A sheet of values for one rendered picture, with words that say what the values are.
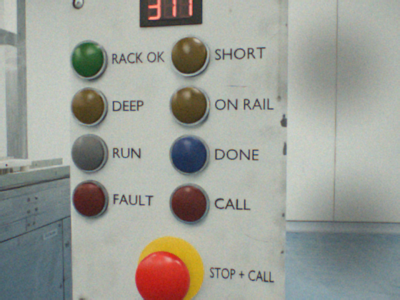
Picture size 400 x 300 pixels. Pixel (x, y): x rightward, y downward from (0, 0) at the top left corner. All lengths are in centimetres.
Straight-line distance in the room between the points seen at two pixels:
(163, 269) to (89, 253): 8
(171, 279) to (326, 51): 396
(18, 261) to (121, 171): 116
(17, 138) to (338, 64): 315
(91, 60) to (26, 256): 122
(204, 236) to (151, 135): 8
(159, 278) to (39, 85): 432
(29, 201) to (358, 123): 336
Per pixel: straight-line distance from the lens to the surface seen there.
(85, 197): 33
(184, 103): 29
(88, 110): 32
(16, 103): 182
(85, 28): 34
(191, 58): 30
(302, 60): 414
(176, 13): 31
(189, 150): 29
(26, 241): 149
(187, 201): 30
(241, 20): 31
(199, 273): 31
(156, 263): 29
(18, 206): 135
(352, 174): 420
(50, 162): 197
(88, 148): 32
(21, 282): 150
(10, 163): 134
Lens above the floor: 96
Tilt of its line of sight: 3 degrees down
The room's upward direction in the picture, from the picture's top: straight up
